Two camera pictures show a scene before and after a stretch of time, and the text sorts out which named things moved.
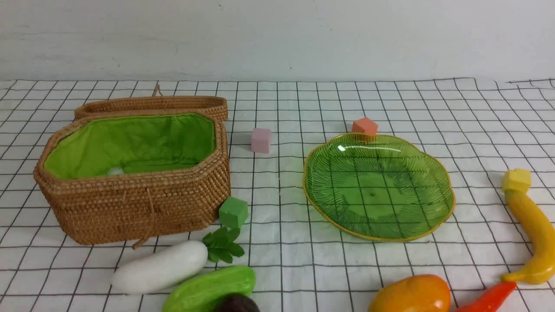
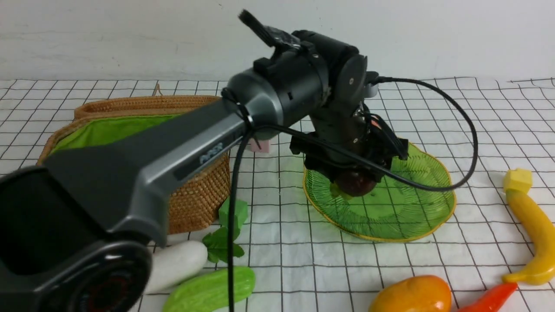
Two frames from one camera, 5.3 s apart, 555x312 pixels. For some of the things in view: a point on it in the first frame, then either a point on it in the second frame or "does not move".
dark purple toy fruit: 226,300 -> 355,183
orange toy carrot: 491,301 does not move
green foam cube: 233,212 does not move
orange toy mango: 417,293 does not move
